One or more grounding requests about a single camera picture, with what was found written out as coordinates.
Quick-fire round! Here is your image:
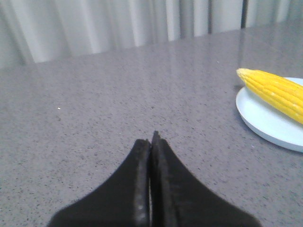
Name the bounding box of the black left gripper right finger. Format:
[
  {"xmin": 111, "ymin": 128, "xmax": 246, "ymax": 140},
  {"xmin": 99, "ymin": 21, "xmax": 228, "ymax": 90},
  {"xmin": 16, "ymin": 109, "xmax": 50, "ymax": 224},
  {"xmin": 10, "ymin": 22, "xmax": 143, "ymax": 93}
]
[{"xmin": 150, "ymin": 131, "xmax": 261, "ymax": 227}]

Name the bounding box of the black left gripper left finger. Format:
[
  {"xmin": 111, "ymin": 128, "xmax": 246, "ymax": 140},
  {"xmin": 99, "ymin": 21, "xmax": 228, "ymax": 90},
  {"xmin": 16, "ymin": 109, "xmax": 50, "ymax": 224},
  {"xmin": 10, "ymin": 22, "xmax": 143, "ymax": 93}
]
[{"xmin": 48, "ymin": 139, "xmax": 151, "ymax": 227}]

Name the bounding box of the light blue round plate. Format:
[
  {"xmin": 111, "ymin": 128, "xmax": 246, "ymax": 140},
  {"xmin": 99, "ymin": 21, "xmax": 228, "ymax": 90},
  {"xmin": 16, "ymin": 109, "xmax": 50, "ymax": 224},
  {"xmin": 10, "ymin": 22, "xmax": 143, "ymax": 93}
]
[{"xmin": 236, "ymin": 87, "xmax": 303, "ymax": 152}]

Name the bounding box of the yellow corn cob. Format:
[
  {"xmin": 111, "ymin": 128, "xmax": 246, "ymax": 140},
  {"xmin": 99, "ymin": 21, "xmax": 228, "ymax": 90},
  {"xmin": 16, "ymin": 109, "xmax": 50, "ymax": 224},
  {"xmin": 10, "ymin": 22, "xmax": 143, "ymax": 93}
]
[{"xmin": 236, "ymin": 68, "xmax": 303, "ymax": 124}]

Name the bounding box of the white pleated curtain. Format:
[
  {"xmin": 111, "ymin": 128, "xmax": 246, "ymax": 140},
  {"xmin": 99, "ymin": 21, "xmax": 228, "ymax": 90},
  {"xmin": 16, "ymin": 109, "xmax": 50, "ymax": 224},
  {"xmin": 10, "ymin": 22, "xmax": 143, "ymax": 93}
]
[{"xmin": 0, "ymin": 0, "xmax": 303, "ymax": 68}]

